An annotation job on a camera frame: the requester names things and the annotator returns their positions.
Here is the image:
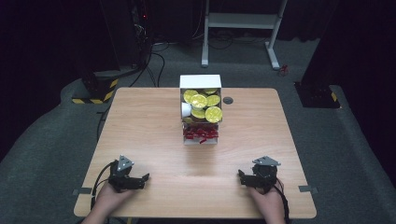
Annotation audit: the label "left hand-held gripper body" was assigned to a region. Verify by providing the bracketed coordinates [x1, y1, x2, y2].
[107, 154, 147, 193]

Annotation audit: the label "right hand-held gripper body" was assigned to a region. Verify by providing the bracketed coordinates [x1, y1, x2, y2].
[247, 155, 282, 193]

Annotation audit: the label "person's left hand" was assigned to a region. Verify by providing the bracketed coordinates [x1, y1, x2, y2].
[92, 181, 135, 217]

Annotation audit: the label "person's right hand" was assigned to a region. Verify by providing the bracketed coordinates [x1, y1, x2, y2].
[247, 178, 286, 220]

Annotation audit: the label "grey tape strip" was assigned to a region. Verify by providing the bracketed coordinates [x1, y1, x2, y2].
[72, 187, 93, 196]
[297, 185, 319, 194]

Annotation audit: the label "pile of red packets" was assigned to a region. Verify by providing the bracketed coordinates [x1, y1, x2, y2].
[182, 125, 219, 145]

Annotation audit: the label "pile of yellow-lidded cups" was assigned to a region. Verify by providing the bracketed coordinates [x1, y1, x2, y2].
[180, 88, 224, 124]

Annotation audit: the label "black pillar with striped base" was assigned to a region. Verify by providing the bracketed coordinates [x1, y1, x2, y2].
[71, 0, 120, 105]
[293, 0, 396, 110]

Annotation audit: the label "white two-tier storage box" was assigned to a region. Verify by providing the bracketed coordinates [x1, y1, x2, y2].
[178, 74, 223, 147]

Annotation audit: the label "small red floor object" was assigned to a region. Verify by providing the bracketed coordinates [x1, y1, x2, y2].
[277, 63, 290, 77]

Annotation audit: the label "dark equipment rack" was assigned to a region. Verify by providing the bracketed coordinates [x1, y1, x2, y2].
[130, 0, 154, 69]

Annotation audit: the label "white metal stand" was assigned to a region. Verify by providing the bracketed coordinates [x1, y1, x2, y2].
[200, 0, 290, 71]

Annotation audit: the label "left hand-held gripper black cable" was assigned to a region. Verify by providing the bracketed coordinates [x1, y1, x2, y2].
[90, 161, 120, 211]

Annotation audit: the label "hand-held gripper black cable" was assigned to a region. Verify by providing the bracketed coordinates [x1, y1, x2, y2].
[90, 161, 120, 211]
[273, 177, 291, 224]

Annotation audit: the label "right hand-held gripper black cable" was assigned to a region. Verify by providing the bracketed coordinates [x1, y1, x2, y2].
[273, 177, 291, 224]

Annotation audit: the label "black cable beside table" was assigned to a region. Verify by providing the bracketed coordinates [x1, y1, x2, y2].
[95, 105, 112, 143]

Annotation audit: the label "black floor cables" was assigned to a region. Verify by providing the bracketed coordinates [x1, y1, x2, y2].
[128, 41, 171, 89]

